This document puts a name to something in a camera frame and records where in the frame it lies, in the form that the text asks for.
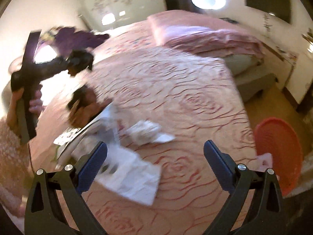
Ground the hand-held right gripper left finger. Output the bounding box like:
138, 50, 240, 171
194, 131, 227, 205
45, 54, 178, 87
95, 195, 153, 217
24, 141, 108, 235

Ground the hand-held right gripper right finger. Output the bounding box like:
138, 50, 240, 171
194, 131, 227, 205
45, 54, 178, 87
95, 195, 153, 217
203, 139, 285, 235

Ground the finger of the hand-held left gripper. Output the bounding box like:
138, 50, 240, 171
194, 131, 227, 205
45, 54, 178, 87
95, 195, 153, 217
67, 88, 96, 126
67, 50, 94, 77

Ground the long silver snack wrapper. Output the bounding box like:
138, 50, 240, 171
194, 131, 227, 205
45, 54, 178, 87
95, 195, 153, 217
54, 101, 120, 152

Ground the clear white plastic wrapper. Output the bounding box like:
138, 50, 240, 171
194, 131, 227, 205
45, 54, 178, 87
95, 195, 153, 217
96, 143, 162, 206

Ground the red plastic basket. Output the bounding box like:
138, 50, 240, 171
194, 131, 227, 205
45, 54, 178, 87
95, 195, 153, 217
253, 117, 304, 196

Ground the white paper wrapper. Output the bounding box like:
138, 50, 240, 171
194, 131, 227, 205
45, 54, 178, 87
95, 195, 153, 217
126, 120, 175, 145

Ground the person's left forearm pink sleeve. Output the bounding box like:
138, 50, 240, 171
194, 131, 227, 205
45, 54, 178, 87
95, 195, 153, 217
0, 117, 32, 218

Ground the person's left hand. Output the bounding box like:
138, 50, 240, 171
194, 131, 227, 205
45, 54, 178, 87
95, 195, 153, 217
6, 89, 43, 134

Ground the dark purple plush toy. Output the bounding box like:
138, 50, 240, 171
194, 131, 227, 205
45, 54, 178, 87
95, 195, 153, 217
55, 27, 110, 57

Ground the yellow plush toy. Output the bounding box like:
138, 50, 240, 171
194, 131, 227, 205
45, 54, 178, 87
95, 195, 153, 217
40, 29, 58, 42

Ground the small glowing bedside lamp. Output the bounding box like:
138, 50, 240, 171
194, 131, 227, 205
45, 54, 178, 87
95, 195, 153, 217
101, 13, 116, 26

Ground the flower-decal wardrobe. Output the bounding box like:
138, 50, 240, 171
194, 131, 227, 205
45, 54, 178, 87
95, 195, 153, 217
78, 0, 167, 33

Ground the rose pattern round table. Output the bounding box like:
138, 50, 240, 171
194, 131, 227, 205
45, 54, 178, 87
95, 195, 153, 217
29, 46, 257, 235

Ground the grey bed base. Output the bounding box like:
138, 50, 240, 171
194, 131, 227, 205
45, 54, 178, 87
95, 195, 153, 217
225, 54, 278, 103

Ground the white cabinet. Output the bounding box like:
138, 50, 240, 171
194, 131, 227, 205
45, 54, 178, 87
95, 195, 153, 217
281, 51, 313, 115

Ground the folded pink quilt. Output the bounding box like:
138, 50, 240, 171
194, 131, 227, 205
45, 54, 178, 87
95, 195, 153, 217
147, 10, 266, 59

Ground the black wall television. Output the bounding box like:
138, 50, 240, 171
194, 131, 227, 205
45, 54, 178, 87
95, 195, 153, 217
243, 0, 292, 24

